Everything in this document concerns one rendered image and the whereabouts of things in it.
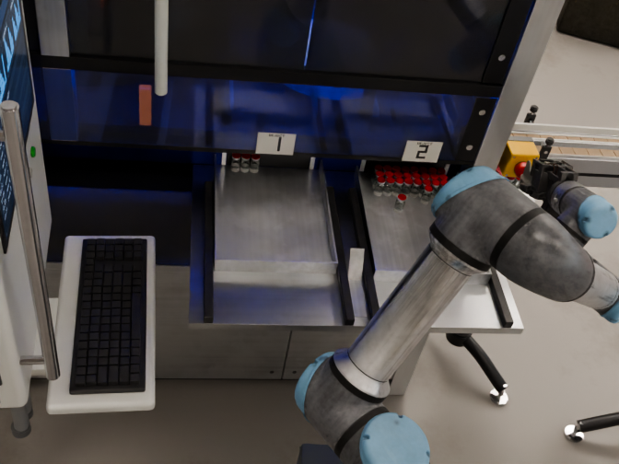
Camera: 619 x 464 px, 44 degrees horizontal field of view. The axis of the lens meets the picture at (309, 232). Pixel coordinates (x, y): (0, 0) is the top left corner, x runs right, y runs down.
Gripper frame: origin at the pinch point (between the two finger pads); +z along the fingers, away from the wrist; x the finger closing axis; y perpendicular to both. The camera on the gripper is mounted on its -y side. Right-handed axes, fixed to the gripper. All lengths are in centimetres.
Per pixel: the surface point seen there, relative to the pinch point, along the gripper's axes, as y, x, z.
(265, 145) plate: 4, 61, 3
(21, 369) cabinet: -28, 106, -40
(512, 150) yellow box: 5.8, 3.1, 3.5
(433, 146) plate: 5.9, 22.8, 2.4
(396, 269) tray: -18.4, 32.2, -13.0
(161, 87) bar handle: 18, 84, -11
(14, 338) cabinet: -20, 106, -44
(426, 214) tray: -10.7, 21.6, 3.3
